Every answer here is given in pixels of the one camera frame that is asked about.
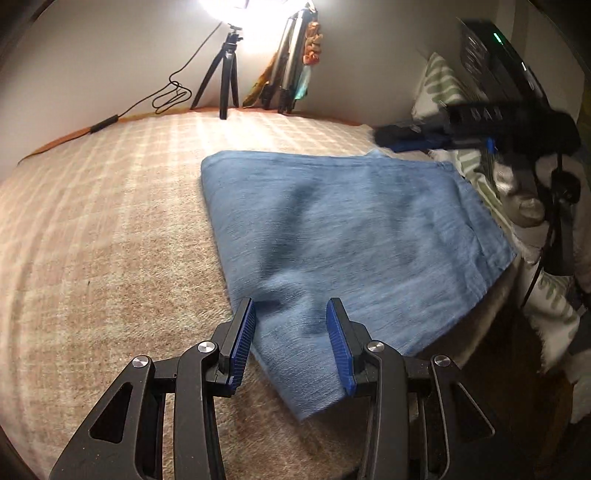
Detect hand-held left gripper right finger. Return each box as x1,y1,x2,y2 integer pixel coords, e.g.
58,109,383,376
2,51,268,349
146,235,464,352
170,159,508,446
325,298,498,480

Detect person's right hand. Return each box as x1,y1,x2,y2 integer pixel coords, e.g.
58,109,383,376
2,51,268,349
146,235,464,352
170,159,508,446
492,154,549,229

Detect black ring light cable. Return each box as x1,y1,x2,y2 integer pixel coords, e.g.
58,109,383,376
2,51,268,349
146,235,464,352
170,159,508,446
90,23,222,134

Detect colourful hanging doll ornament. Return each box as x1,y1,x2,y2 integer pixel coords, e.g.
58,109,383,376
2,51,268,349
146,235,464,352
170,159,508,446
295,21,325,100

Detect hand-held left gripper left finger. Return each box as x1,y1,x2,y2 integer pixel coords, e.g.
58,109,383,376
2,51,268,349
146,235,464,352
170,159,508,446
48,296,257,480

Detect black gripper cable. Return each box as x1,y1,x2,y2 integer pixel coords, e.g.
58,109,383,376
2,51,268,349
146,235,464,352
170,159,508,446
519,152,581,311

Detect light blue denim pants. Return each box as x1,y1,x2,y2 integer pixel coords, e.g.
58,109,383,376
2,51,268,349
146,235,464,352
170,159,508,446
200,148,517,422

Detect small black tripod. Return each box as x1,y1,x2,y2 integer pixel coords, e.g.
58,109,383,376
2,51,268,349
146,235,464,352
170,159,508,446
190,25,244,121

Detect beige plaid blanket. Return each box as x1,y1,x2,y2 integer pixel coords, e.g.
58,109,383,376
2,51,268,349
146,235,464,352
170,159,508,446
0,108,514,480

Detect folded silver tripod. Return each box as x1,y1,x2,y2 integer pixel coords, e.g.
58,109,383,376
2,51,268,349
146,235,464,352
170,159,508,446
261,7,311,115

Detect yellow-brown cloth strip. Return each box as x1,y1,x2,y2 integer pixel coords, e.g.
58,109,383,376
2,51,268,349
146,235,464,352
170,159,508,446
242,54,279,108

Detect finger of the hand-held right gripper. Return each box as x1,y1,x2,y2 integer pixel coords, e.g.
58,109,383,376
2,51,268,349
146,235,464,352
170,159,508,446
373,119,452,153

